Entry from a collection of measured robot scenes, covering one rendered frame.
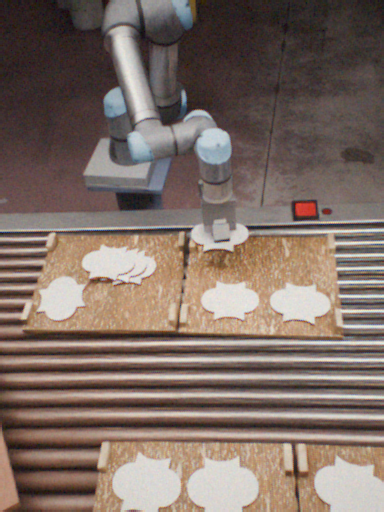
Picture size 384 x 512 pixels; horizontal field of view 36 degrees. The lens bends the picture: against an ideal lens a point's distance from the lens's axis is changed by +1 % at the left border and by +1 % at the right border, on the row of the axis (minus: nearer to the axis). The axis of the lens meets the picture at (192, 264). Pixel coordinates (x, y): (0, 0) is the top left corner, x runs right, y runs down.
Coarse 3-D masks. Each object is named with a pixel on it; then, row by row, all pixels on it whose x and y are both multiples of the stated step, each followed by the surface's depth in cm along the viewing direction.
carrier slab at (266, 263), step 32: (192, 256) 167; (224, 256) 166; (256, 256) 165; (288, 256) 164; (320, 256) 163; (192, 288) 159; (256, 288) 157; (320, 288) 155; (192, 320) 151; (224, 320) 150; (256, 320) 150; (320, 320) 148
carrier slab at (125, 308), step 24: (72, 240) 175; (96, 240) 175; (120, 240) 174; (144, 240) 173; (168, 240) 172; (48, 264) 169; (72, 264) 169; (168, 264) 166; (96, 288) 162; (120, 288) 161; (144, 288) 160; (168, 288) 159; (96, 312) 156; (120, 312) 155; (144, 312) 154; (168, 312) 154
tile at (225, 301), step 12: (216, 288) 157; (228, 288) 156; (240, 288) 156; (204, 300) 154; (216, 300) 154; (228, 300) 153; (240, 300) 153; (252, 300) 153; (216, 312) 151; (228, 312) 151; (240, 312) 150
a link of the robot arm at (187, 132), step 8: (192, 112) 143; (200, 112) 143; (184, 120) 144; (192, 120) 141; (200, 120) 140; (208, 120) 141; (176, 128) 139; (184, 128) 139; (192, 128) 139; (200, 128) 138; (208, 128) 138; (216, 128) 140; (176, 136) 138; (184, 136) 139; (192, 136) 139; (184, 144) 139; (192, 144) 139; (184, 152) 141; (192, 152) 143
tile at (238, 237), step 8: (200, 224) 157; (192, 232) 156; (200, 232) 155; (232, 232) 154; (240, 232) 154; (248, 232) 154; (200, 240) 153; (208, 240) 153; (232, 240) 152; (240, 240) 152; (208, 248) 151; (216, 248) 151; (224, 248) 151; (232, 248) 150
